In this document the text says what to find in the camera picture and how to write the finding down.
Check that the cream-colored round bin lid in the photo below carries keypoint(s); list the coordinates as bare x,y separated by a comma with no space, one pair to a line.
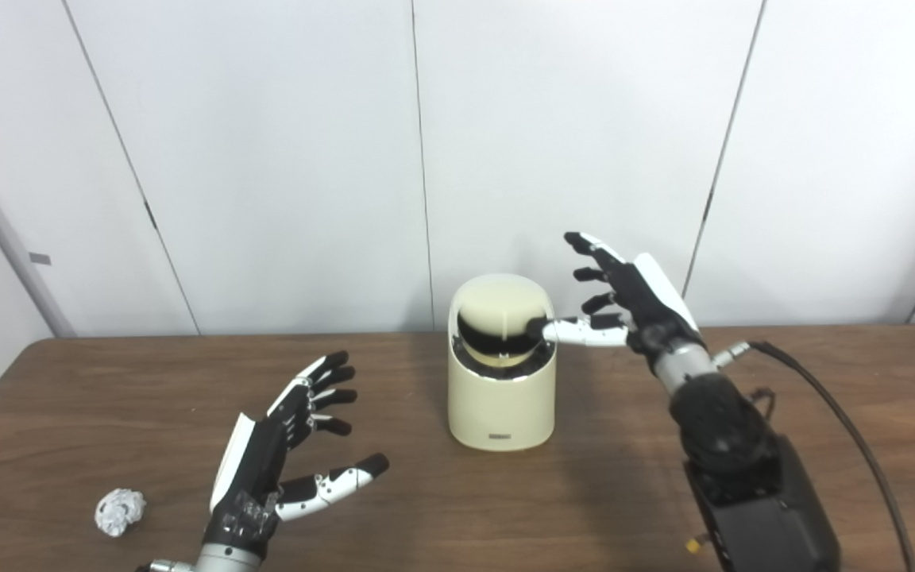
497,306

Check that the black bin liner bag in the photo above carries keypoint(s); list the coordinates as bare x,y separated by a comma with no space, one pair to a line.
542,362

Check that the grey wall corner post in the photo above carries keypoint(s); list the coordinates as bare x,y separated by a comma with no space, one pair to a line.
5,230

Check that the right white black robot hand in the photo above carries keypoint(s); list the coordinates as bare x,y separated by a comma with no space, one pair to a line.
648,306

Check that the small grey wall tag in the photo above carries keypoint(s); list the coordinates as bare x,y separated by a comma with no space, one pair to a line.
40,258

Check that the cream-colored round bin body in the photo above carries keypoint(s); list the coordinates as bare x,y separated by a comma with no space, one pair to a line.
497,413

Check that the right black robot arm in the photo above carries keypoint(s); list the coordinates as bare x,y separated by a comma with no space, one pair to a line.
743,477

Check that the black panel joint clip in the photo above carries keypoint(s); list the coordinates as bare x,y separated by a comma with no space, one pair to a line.
150,216
705,208

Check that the white paper ball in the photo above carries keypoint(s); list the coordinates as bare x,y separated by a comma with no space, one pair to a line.
118,512

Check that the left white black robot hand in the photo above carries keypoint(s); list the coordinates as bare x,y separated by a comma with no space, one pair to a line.
255,465

